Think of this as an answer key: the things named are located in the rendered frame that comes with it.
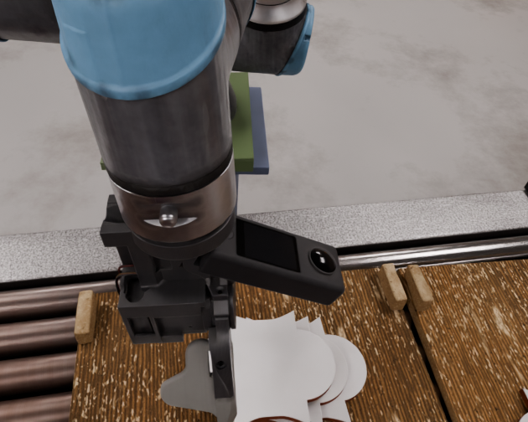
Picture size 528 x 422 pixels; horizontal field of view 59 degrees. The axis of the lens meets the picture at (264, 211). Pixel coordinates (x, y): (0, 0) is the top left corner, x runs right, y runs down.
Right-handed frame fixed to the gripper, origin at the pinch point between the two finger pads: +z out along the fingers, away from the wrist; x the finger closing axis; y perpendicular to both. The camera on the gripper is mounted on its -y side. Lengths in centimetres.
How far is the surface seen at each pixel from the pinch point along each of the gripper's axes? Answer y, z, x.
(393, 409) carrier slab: -17.4, 11.8, 2.1
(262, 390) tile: -2.8, 6.5, 1.3
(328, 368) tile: -10.1, 7.0, -0.9
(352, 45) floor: -73, 99, -260
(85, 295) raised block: 18.0, 5.5, -11.3
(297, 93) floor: -32, 98, -204
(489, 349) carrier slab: -31.5, 12.7, -4.8
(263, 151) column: -6, 15, -50
